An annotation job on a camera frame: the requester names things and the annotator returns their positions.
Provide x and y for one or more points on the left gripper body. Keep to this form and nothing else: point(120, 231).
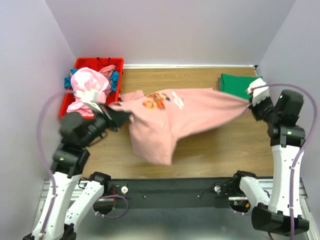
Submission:
point(97, 127)

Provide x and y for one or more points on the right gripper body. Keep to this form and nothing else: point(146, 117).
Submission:
point(263, 109)

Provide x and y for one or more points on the dusty pink printed t-shirt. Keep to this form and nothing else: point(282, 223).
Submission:
point(159, 120)

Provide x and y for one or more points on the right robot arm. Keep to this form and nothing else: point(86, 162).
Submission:
point(281, 212)

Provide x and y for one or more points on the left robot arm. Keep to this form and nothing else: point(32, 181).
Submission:
point(60, 219)

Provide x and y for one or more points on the green folded t-shirt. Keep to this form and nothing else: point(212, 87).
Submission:
point(237, 85)

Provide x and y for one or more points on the blue t-shirt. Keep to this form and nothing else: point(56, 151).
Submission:
point(113, 80)

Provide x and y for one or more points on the red plastic bin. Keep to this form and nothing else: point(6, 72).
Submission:
point(95, 63)

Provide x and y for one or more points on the coral pink t-shirt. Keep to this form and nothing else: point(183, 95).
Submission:
point(107, 71)

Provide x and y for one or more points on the light pink t-shirt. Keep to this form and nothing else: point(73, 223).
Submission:
point(85, 79)

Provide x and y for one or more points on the grey folded t-shirt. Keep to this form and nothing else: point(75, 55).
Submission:
point(220, 83)

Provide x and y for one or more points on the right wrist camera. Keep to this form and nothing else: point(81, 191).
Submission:
point(258, 90)

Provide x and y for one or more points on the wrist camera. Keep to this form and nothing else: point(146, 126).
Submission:
point(92, 99)
point(258, 90)

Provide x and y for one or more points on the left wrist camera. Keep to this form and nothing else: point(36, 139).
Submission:
point(92, 99)

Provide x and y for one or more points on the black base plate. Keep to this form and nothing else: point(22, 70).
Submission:
point(166, 193)

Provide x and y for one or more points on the aluminium frame rail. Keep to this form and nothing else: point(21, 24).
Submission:
point(113, 209)

